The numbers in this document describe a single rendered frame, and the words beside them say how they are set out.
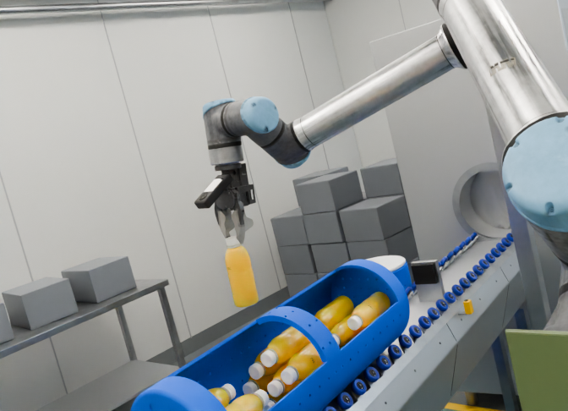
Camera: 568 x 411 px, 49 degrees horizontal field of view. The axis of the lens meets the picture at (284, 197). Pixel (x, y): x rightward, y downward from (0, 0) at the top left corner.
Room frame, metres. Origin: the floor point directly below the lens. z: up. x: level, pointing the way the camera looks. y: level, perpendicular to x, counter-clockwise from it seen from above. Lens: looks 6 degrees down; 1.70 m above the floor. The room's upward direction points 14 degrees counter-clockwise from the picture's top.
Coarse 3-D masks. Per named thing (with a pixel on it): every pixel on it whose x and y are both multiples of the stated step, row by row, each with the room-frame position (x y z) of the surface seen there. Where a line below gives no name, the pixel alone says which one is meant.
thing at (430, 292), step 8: (416, 264) 2.29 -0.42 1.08; (424, 264) 2.26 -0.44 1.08; (432, 264) 2.23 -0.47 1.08; (416, 272) 2.27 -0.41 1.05; (424, 272) 2.25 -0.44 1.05; (432, 272) 2.23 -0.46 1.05; (416, 280) 2.28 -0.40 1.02; (424, 280) 2.26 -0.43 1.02; (432, 280) 2.24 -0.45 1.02; (440, 280) 2.25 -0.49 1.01; (424, 288) 2.28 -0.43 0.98; (432, 288) 2.26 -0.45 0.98; (440, 288) 2.24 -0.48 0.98; (424, 296) 2.28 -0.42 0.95; (432, 296) 2.26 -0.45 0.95; (440, 296) 2.24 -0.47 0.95
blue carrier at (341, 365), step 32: (320, 288) 1.93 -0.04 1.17; (352, 288) 1.96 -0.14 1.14; (384, 288) 1.88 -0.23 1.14; (256, 320) 1.60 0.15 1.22; (288, 320) 1.54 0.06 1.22; (384, 320) 1.72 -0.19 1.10; (224, 352) 1.56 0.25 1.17; (256, 352) 1.69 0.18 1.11; (320, 352) 1.49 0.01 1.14; (352, 352) 1.57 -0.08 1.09; (160, 384) 1.28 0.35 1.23; (192, 384) 1.26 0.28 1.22; (224, 384) 1.58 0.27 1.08; (320, 384) 1.44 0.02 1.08
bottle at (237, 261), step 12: (228, 252) 1.63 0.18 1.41; (240, 252) 1.63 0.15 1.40; (228, 264) 1.63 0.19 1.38; (240, 264) 1.62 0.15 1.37; (228, 276) 1.64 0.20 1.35; (240, 276) 1.62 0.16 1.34; (252, 276) 1.64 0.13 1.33; (240, 288) 1.62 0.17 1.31; (252, 288) 1.63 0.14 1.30; (240, 300) 1.63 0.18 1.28; (252, 300) 1.63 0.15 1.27
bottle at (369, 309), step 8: (376, 296) 1.85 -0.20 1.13; (384, 296) 1.87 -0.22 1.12; (360, 304) 1.80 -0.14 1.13; (368, 304) 1.80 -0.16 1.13; (376, 304) 1.81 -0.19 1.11; (384, 304) 1.84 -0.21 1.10; (352, 312) 1.78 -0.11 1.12; (360, 312) 1.77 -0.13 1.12; (368, 312) 1.77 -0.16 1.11; (376, 312) 1.80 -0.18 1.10; (368, 320) 1.76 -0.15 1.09
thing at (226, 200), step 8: (216, 168) 1.65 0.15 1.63; (224, 168) 1.64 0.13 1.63; (232, 168) 1.64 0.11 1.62; (240, 168) 1.68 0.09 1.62; (232, 176) 1.66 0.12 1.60; (240, 176) 1.68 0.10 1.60; (232, 184) 1.65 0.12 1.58; (240, 184) 1.68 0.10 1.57; (248, 184) 1.69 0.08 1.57; (224, 192) 1.65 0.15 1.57; (232, 192) 1.63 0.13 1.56; (240, 192) 1.64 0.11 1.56; (248, 192) 1.67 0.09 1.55; (216, 200) 1.67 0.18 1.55; (224, 200) 1.65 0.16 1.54; (232, 200) 1.63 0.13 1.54; (240, 200) 1.64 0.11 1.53; (248, 200) 1.68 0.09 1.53; (224, 208) 1.65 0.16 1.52; (232, 208) 1.65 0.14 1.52
